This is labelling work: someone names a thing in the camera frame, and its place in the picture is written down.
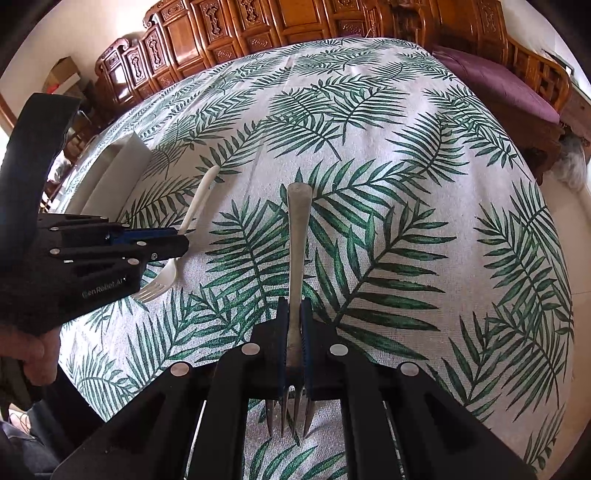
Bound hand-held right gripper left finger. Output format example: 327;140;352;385
51;298;289;480

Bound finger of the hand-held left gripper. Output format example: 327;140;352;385
37;215;179;252
50;234;190;273

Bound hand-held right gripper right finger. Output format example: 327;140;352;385
300;298;539;480

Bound white utensil tray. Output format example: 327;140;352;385
69;131;152;217

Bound white plastic fork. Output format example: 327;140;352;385
131;165;221;304

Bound metal fork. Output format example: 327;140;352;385
265;182;317;439

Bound person's left hand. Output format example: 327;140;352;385
0;323;61;388

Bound cardboard box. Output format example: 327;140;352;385
46;56;80;93

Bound carved wooden sofa bench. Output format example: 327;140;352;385
95;0;435;123

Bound leaf print tablecloth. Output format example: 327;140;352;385
58;37;575;480

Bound person's dark trousers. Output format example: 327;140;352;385
0;378;107;480

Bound grey fluffy duster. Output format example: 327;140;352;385
551;136;591;190

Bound purple seat cushion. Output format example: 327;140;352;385
431;46;559;123

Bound carved wooden armchair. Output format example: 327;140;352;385
360;0;573;171

